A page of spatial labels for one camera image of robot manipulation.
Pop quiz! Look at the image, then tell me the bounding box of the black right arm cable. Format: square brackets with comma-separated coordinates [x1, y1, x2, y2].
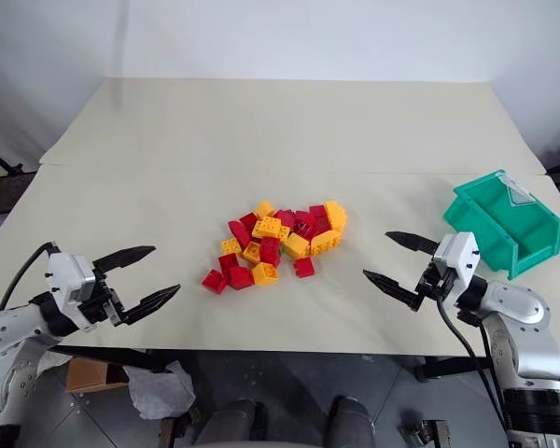
[436, 293, 514, 435]

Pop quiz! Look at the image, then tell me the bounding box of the brown cardboard box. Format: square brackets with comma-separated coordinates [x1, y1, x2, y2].
[64, 357, 131, 393]

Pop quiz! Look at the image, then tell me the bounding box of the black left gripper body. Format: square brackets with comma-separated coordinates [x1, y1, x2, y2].
[77, 263, 126, 329]

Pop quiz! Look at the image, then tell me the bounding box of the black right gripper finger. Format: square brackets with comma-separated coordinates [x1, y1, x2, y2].
[385, 231, 440, 256]
[362, 268, 422, 313]

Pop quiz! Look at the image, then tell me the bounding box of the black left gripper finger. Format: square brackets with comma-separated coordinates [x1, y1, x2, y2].
[92, 245, 158, 277]
[119, 284, 182, 327]

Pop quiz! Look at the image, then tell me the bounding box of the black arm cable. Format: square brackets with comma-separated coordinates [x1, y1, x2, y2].
[436, 293, 514, 435]
[0, 241, 58, 313]

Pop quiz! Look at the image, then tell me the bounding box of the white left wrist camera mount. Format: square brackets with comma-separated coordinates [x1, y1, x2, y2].
[45, 251, 97, 333]

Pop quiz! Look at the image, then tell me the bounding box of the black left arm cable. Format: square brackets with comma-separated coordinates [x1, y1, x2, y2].
[0, 241, 58, 313]

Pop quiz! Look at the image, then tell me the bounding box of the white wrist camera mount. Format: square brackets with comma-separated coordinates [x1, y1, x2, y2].
[45, 251, 97, 333]
[430, 231, 482, 301]

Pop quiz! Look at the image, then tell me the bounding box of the black table frame bar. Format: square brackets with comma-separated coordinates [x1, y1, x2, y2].
[58, 345, 184, 375]

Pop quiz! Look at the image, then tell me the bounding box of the crumpled white plastic bag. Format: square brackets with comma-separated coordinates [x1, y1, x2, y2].
[122, 359, 197, 421]

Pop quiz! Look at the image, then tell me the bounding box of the clear plastic label sleeve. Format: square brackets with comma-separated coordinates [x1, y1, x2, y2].
[502, 176, 538, 208]

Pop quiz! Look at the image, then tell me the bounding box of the dark rounded shape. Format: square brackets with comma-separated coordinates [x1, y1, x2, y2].
[196, 399, 268, 448]
[329, 395, 373, 448]

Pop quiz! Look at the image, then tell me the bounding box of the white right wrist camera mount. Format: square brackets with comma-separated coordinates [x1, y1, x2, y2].
[430, 231, 482, 301]

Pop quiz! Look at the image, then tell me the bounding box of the green plastic storage bin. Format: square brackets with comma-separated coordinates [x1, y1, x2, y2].
[442, 170, 560, 281]

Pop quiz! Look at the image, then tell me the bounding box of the black stand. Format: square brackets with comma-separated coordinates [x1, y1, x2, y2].
[0, 141, 39, 217]

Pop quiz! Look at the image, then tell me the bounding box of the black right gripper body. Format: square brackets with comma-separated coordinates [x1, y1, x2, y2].
[414, 260, 456, 309]

